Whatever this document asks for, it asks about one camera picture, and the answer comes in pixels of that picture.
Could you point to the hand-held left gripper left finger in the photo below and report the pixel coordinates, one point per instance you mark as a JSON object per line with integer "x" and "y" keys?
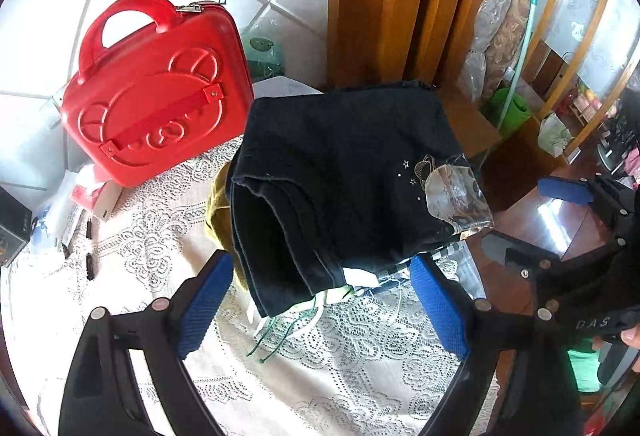
{"x": 202, "y": 311}

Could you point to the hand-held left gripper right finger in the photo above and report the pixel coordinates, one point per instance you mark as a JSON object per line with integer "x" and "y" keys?
{"x": 440, "y": 311}

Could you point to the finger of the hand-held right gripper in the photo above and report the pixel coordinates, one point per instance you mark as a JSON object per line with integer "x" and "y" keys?
{"x": 505, "y": 247}
{"x": 565, "y": 188}

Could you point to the black garment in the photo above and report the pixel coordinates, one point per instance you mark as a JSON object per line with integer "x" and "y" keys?
{"x": 340, "y": 165}

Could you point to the person's right hand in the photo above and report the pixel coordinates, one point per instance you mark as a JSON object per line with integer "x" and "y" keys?
{"x": 632, "y": 341}

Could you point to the white bag green print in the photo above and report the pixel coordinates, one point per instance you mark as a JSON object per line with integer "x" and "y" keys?
{"x": 554, "y": 135}

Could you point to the black white checkered cloth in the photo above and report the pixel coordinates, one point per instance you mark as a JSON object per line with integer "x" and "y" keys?
{"x": 447, "y": 248}

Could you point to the green plastic item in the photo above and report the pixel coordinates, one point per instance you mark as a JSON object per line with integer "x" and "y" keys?
{"x": 582, "y": 368}

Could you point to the mustard yellow garment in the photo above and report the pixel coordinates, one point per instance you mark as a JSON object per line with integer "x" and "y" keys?
{"x": 220, "y": 211}

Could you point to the white lace tablecloth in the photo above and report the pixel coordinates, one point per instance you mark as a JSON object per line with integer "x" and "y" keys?
{"x": 350, "y": 366}

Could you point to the light green garment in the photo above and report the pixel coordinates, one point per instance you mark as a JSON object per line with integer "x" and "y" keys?
{"x": 335, "y": 293}

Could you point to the black marker pen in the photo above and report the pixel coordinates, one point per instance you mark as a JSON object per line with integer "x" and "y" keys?
{"x": 90, "y": 266}
{"x": 89, "y": 230}

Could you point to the red and white tissue pack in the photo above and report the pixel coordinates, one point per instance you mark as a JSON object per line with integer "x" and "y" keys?
{"x": 97, "y": 198}

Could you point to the white paper sheets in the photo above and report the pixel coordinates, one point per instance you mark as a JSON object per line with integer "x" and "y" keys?
{"x": 70, "y": 216}

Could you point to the wooden framed glass door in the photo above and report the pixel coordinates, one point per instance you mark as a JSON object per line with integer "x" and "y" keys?
{"x": 580, "y": 15}

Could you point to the red bear-embossed carry case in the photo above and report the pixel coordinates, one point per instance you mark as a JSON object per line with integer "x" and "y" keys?
{"x": 160, "y": 115}

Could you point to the dark gift bag gold print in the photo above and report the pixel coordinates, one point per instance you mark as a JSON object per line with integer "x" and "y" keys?
{"x": 10, "y": 236}

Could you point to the green translucent container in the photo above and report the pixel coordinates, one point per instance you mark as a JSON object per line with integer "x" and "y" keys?
{"x": 262, "y": 53}

